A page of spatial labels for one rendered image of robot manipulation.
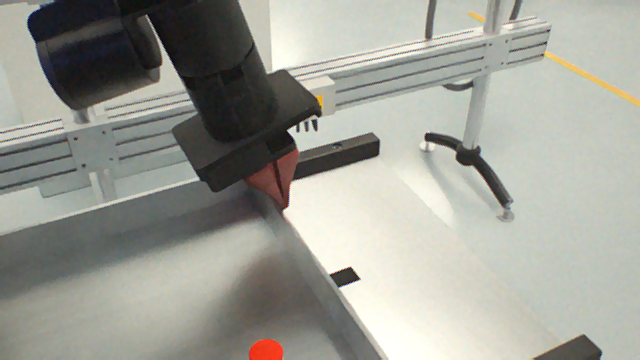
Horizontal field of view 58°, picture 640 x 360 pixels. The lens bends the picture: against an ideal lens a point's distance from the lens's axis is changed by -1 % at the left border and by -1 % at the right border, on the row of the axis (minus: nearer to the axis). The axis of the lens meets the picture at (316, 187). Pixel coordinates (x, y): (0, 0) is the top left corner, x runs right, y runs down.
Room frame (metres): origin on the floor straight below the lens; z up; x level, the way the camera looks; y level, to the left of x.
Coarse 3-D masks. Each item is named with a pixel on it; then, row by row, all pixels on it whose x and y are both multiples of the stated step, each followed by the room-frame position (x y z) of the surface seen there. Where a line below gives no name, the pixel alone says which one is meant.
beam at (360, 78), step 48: (384, 48) 1.49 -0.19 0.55; (432, 48) 1.49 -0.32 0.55; (480, 48) 1.56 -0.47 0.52; (528, 48) 1.64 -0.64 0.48; (336, 96) 1.35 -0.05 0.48; (384, 96) 1.42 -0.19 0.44; (0, 144) 1.01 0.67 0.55; (48, 144) 1.05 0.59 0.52; (96, 144) 1.09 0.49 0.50; (144, 144) 1.13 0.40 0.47; (0, 192) 0.99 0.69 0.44
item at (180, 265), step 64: (192, 192) 0.40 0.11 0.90; (256, 192) 0.40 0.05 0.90; (0, 256) 0.33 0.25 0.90; (64, 256) 0.34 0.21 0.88; (128, 256) 0.34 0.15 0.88; (192, 256) 0.34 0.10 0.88; (256, 256) 0.34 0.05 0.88; (0, 320) 0.27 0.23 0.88; (64, 320) 0.27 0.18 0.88; (128, 320) 0.27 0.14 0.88; (192, 320) 0.27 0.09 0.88; (256, 320) 0.27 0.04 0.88; (320, 320) 0.27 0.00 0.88
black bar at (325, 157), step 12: (336, 144) 0.48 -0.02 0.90; (348, 144) 0.48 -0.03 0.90; (360, 144) 0.48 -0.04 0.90; (372, 144) 0.48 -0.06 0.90; (300, 156) 0.46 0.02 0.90; (312, 156) 0.46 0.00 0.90; (324, 156) 0.46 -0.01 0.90; (336, 156) 0.47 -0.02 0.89; (348, 156) 0.47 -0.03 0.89; (360, 156) 0.48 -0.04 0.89; (372, 156) 0.48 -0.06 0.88; (300, 168) 0.45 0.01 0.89; (312, 168) 0.45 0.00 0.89; (324, 168) 0.46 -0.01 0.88
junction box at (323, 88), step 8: (312, 80) 1.31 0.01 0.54; (320, 80) 1.31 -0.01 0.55; (328, 80) 1.31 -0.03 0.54; (312, 88) 1.27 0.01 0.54; (320, 88) 1.28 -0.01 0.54; (328, 88) 1.29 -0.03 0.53; (320, 96) 1.28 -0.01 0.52; (328, 96) 1.29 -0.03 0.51; (320, 104) 1.28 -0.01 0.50; (328, 104) 1.29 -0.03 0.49; (328, 112) 1.29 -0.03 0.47
